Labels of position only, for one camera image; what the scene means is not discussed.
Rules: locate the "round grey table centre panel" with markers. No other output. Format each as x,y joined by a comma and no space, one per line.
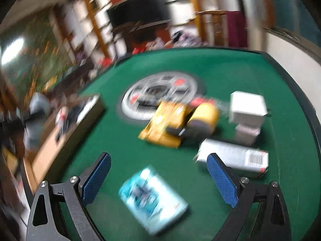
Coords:
140,93

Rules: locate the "cardboard box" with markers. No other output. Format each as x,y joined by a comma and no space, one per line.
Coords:
50,150

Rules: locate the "large white box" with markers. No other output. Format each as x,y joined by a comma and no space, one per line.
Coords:
248,108

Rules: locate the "maroon cloth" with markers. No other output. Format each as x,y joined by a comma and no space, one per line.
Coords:
237,29

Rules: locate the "long grey box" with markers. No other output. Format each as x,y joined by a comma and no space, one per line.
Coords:
238,155

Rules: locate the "white wall shelf unit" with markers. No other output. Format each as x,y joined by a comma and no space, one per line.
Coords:
100,20

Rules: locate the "window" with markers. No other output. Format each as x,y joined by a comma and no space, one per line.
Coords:
298,10

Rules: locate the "wooden rack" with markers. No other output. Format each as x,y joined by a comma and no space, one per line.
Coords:
217,27

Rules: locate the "teal printed packet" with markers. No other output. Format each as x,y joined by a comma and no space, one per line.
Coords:
150,200

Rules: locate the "green floral wall painting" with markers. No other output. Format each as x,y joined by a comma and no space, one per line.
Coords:
30,52

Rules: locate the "patterned box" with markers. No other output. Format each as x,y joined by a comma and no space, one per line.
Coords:
185,39

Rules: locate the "clear packet with red item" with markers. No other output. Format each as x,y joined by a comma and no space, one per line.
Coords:
198,101

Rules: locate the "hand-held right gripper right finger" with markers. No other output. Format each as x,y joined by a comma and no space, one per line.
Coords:
222,180

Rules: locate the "red bag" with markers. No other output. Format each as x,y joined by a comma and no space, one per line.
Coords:
105,62

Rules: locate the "small white box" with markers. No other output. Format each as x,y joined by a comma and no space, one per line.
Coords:
247,135

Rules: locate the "white flat item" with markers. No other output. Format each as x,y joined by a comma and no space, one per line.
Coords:
87,109

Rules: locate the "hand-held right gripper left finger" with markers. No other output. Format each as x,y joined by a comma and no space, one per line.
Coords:
97,178

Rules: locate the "yellow cylindrical can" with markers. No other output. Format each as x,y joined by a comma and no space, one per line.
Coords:
204,116

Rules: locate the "black television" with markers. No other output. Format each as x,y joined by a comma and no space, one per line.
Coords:
138,7

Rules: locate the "yellow box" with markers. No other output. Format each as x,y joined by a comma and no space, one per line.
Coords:
163,123

